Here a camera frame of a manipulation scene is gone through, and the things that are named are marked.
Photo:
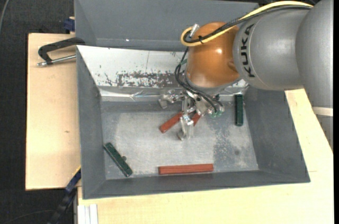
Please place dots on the red-brown flat block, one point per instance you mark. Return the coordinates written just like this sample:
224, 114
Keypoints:
185, 169
169, 125

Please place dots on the pale wood flat board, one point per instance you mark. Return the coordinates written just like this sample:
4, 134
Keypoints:
53, 117

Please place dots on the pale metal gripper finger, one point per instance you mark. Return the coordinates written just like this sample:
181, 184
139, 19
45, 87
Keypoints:
189, 129
181, 129

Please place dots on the dark green flat block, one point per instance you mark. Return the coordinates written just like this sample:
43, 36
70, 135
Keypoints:
239, 111
117, 160

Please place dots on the grey metal bin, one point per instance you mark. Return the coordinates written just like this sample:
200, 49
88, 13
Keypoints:
148, 148

